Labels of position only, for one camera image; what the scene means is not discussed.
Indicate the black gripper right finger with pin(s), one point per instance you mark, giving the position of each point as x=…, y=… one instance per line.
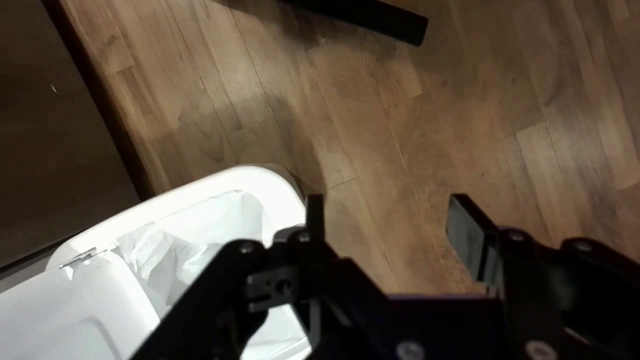
x=533, y=280

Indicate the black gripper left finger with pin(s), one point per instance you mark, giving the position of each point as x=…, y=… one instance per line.
x=266, y=286

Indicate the white trash bin body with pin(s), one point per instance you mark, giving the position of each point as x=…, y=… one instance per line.
x=227, y=187

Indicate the white plastic container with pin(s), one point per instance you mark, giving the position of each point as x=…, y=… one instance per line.
x=180, y=247

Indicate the stainless steel dishwasher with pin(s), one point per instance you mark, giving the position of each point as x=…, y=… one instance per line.
x=53, y=132

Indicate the black floor bar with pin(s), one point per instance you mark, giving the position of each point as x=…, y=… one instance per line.
x=367, y=17

